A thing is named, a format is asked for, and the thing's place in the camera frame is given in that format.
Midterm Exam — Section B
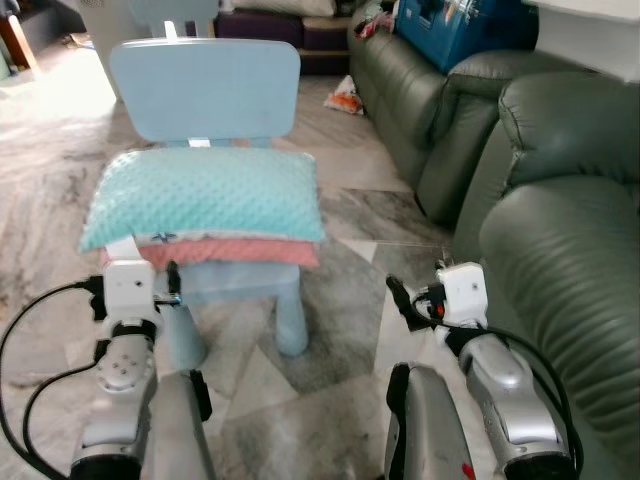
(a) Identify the teal dotted pillow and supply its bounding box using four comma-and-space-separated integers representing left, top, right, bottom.
78, 148, 328, 253

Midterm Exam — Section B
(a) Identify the green leather sofa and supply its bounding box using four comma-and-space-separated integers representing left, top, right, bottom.
455, 70, 640, 480
348, 18, 601, 226

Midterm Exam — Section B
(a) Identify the pink cushion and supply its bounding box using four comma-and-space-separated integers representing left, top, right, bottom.
100, 235, 321, 271

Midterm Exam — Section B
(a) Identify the black left robot foot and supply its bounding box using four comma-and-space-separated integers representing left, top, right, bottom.
188, 370, 214, 423

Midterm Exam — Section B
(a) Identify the black robot foot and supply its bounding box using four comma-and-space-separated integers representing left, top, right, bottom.
384, 364, 413, 480
188, 370, 214, 423

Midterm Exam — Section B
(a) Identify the black right robot foot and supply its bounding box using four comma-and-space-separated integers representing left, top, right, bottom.
384, 364, 413, 480

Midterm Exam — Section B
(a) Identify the silver right robot leg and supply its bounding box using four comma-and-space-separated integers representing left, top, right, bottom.
400, 362, 479, 480

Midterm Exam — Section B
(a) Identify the light blue plastic chair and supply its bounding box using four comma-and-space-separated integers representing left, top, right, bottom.
128, 0, 221, 39
108, 38, 313, 369

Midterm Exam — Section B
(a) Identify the orange white snack bag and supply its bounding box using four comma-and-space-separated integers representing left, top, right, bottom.
325, 75, 366, 116

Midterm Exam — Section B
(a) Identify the dark purple bench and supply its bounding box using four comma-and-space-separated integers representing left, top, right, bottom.
213, 10, 353, 76

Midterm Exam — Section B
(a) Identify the blue plastic box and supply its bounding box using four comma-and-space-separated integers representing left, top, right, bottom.
395, 0, 541, 76

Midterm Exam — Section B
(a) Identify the colourful cloth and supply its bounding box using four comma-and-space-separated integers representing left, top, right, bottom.
355, 5, 399, 41

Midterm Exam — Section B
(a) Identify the brown wooden furniture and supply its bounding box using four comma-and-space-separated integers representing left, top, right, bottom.
0, 12, 41, 76

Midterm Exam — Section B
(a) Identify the beige cushion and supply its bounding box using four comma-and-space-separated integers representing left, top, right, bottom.
232, 0, 338, 18

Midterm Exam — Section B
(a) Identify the white ledge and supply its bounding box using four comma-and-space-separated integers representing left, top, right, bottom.
520, 0, 640, 83

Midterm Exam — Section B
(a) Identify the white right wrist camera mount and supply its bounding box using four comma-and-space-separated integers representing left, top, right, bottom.
437, 262, 489, 328

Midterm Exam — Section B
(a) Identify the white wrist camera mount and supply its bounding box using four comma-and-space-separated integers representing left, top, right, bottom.
103, 258, 158, 323
437, 262, 489, 328

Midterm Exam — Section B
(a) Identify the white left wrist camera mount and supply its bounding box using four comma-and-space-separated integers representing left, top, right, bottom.
103, 258, 158, 323

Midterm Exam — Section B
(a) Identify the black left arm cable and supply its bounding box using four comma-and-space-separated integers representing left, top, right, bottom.
0, 280, 106, 471
20, 362, 106, 471

